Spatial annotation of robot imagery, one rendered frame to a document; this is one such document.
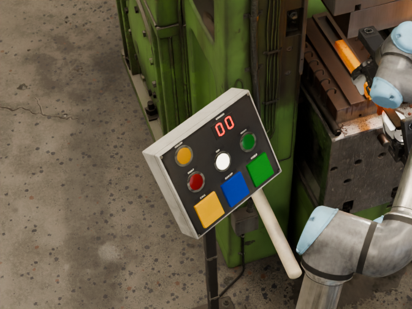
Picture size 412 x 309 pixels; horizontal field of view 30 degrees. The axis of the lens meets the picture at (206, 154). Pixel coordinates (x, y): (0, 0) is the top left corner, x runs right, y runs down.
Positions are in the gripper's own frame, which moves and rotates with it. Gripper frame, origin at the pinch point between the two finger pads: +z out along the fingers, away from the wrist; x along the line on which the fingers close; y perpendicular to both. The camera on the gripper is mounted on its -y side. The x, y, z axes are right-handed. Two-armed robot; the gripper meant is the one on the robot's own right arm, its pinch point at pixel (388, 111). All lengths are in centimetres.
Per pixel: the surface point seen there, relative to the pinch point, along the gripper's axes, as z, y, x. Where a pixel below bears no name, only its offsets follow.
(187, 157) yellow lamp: -8, -14, -65
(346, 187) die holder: 3.7, 37.7, -8.1
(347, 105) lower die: 9.5, 3.5, -8.4
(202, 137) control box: -4, -16, -59
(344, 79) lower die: 19.4, 2.3, -4.9
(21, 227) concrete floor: 75, 100, -122
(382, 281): -1, 101, 12
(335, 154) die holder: 3.2, 17.5, -14.4
